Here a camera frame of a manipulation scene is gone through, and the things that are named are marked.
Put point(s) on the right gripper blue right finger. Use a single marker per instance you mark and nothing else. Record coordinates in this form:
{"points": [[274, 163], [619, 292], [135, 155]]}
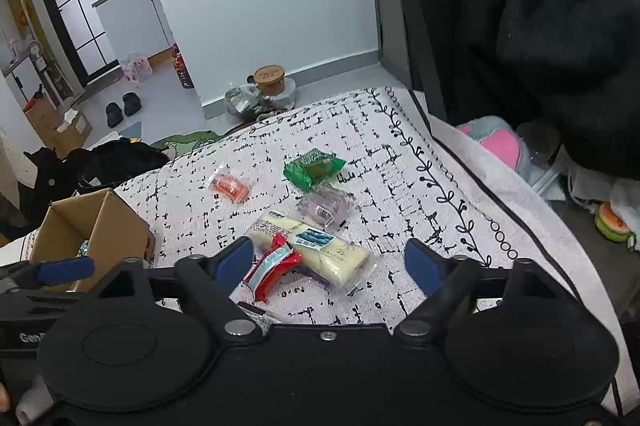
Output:
{"points": [[445, 283]]}

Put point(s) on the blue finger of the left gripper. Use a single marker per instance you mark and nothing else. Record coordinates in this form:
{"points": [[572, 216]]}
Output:
{"points": [[26, 275]]}

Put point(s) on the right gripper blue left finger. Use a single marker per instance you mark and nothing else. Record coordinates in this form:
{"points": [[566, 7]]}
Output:
{"points": [[205, 285]]}

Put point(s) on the red and teal snack bar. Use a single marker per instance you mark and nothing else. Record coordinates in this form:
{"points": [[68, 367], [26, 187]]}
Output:
{"points": [[279, 258]]}

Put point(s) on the orange snack packet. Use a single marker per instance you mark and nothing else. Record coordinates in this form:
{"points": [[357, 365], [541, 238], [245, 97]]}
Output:
{"points": [[226, 182]]}

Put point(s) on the long cream cake packet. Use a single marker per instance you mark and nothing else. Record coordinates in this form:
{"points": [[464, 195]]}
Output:
{"points": [[329, 259]]}

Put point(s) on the purple pastry packet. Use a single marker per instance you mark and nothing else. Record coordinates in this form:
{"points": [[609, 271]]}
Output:
{"points": [[327, 207]]}

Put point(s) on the green snack packet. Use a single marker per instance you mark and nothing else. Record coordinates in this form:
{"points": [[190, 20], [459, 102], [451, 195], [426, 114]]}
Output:
{"points": [[310, 169]]}

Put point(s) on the black clothes pile on floor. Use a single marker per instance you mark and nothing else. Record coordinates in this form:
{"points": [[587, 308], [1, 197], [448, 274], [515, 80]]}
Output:
{"points": [[84, 171]]}

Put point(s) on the white patterned bed blanket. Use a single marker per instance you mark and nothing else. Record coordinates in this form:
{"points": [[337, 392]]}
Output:
{"points": [[538, 343]]}

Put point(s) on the green frog floor mat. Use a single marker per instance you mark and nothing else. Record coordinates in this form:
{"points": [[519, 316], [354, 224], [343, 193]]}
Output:
{"points": [[178, 145]]}

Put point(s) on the small cardboard box with tissue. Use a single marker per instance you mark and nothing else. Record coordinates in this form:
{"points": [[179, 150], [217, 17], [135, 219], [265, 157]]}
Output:
{"points": [[55, 131]]}

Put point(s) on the pink grey plush toy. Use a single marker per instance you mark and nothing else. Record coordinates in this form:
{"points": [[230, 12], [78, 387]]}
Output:
{"points": [[497, 136]]}

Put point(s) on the burger plush toy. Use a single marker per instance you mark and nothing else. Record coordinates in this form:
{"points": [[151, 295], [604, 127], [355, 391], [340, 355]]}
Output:
{"points": [[611, 226]]}

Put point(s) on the left black slipper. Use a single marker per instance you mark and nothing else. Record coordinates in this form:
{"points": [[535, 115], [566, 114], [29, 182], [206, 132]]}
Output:
{"points": [[114, 115]]}

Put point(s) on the black slipper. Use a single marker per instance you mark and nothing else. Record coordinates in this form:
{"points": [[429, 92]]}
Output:
{"points": [[114, 115], [131, 104]]}

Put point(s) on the clear plastic bag of items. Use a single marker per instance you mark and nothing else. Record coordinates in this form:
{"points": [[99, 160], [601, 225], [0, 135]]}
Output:
{"points": [[249, 104]]}

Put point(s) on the right black slipper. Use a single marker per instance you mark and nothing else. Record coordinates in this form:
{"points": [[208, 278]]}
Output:
{"points": [[131, 104]]}

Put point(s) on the brown lidded tub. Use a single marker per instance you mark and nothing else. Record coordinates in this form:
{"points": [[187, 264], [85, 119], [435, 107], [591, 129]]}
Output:
{"points": [[269, 80]]}

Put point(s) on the pink patterned plastic bag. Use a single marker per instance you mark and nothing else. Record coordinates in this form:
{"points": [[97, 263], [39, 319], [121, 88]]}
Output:
{"points": [[136, 67]]}

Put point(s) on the black coat on chair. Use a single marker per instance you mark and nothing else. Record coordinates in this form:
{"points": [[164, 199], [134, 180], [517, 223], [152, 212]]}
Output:
{"points": [[572, 65]]}

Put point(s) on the white kitchen cabinet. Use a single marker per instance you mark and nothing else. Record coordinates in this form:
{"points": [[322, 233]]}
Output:
{"points": [[134, 27]]}

